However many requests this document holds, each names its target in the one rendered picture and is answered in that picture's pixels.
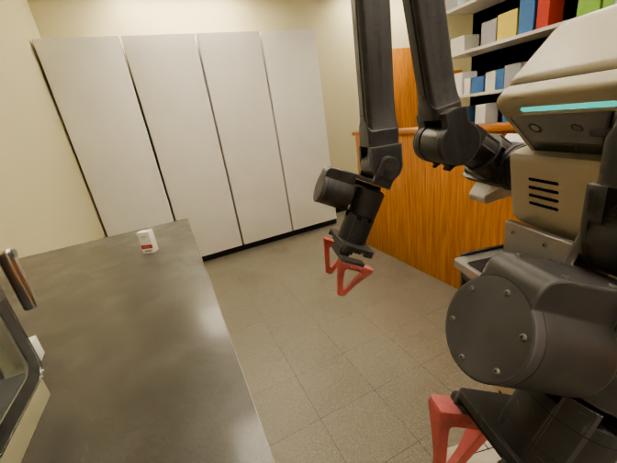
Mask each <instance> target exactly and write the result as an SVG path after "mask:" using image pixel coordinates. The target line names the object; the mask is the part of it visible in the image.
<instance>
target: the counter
mask: <svg viewBox="0 0 617 463"><path fill-rule="evenodd" d="M150 229H152V231H153V234H154V237H155V240H156V242H157V245H158V248H159V249H158V250H157V251H156V252H155V253H148V254H144V253H143V251H142V249H141V246H140V242H139V239H138V236H137V232H139V231H144V230H150ZM18 261H19V263H20V264H21V266H22V268H23V270H24V272H25V274H26V276H27V278H28V281H29V283H30V285H31V286H32V288H33V290H34V292H35V294H36V296H37V298H38V300H39V306H38V307H37V308H35V309H33V310H29V311H25V310H24V309H23V307H22V306H21V304H20V302H19V300H18V298H17V295H16V293H15V291H14V290H13V289H12V287H11V285H10V283H9V281H8V279H7V277H6V275H5V273H4V271H3V269H2V270H0V287H1V289H2V290H3V292H4V293H5V295H6V298H7V300H8V302H9V303H10V305H11V307H12V309H13V311H14V313H15V314H16V316H17V318H18V320H19V322H20V323H21V325H22V327H23V329H24V331H25V333H26V334H27V336H28V338H29V337H32V336H35V335H36V336H37V338H38V340H39V343H40V345H41V347H42V348H43V350H44V352H45V353H44V356H43V358H42V360H41V363H42V365H43V377H42V379H43V381H44V383H45V385H46V386H47V388H48V390H49V392H50V397H49V399H48V401H47V404H46V406H45V408H44V411H43V413H42V415H41V417H40V419H39V422H38V425H37V427H36V429H35V432H34V434H33V436H32V437H31V440H30V442H29V444H28V448H27V450H26V453H25V455H24V456H23V458H22V461H21V463H275V462H274V459H273V456H272V453H271V450H270V448H269V445H268V443H267V440H266V437H265V435H264V430H263V428H262V425H261V422H260V420H259V417H258V414H257V411H256V409H255V407H254V404H253V401H252V396H251V394H250V392H249V389H248V386H247V383H246V380H245V378H244V376H243V373H242V370H241V366H240V363H239V360H238V357H237V355H236V353H235V350H234V347H233V344H232V341H231V339H230V335H229V332H228V329H227V326H226V324H225V322H224V319H223V316H222V313H221V311H220V308H219V304H218V301H217V298H216V296H215V293H214V290H213V287H212V285H211V283H210V280H209V277H208V272H207V270H206V268H205V265H204V262H203V259H202V256H201V254H200V252H199V249H198V246H197V243H196V239H195V236H194V234H193V231H192V228H191V226H190V223H189V220H188V219H182V220H176V221H172V222H168V223H164V224H160V225H156V226H152V227H149V228H144V229H140V230H136V231H130V232H125V233H121V234H118V235H114V236H110V237H106V238H102V239H98V240H94V241H91V242H87V243H79V244H76V245H72V246H68V247H63V248H60V249H56V250H52V251H48V252H44V253H40V254H33V255H30V256H25V257H21V258H18Z"/></svg>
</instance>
